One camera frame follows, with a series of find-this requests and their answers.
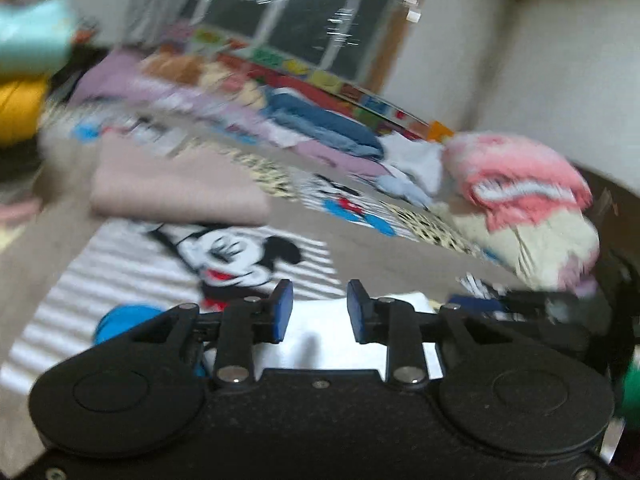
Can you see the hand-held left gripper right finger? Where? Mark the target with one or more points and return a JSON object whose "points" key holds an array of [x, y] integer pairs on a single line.
{"points": [[357, 317]]}

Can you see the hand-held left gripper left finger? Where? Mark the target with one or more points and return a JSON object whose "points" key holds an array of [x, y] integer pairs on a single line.
{"points": [[282, 310]]}

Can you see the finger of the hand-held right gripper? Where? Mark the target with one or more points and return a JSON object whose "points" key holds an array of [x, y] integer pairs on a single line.
{"points": [[475, 302]]}

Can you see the white pants with grey cuff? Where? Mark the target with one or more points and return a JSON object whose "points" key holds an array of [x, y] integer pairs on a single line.
{"points": [[320, 317]]}

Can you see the bright green cloth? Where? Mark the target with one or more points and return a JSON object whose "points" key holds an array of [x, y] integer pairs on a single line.
{"points": [[629, 390]]}

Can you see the dark wooden cabinet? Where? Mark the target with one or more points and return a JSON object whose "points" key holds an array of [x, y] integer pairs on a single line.
{"points": [[620, 220]]}

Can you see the pink fluffy blanket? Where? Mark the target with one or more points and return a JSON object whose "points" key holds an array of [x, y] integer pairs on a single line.
{"points": [[520, 175]]}

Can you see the white crumpled cloth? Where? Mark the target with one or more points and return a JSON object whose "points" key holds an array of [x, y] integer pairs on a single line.
{"points": [[415, 160]]}

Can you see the brown cartoon printed blanket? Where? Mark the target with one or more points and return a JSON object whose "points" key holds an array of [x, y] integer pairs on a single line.
{"points": [[125, 270]]}

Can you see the beige folded garment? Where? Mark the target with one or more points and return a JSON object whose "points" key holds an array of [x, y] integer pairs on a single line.
{"points": [[175, 185]]}

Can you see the orange board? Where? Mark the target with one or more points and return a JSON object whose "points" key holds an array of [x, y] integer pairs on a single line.
{"points": [[441, 132]]}

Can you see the blue folded quilt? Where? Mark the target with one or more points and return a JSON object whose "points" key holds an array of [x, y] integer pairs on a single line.
{"points": [[325, 125]]}

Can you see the colourful picture headboard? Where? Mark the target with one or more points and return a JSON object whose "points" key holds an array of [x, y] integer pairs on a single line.
{"points": [[350, 92]]}

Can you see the red pillow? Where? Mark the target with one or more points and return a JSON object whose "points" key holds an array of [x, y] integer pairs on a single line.
{"points": [[250, 67]]}

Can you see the orange printed pillow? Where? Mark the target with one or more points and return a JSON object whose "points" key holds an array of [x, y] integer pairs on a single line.
{"points": [[200, 72]]}

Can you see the pink folded cloth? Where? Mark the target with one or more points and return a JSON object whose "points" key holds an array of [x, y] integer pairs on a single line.
{"points": [[15, 210]]}

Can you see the window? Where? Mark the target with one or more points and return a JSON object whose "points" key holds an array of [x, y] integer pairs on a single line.
{"points": [[300, 10]]}

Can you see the yellow quilted folded garment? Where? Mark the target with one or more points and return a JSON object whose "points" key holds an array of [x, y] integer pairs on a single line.
{"points": [[20, 110]]}

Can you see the teal printed folded cloth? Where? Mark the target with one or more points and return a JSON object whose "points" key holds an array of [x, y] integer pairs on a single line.
{"points": [[30, 35]]}

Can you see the wooden window frame post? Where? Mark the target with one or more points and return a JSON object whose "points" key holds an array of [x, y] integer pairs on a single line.
{"points": [[400, 30]]}

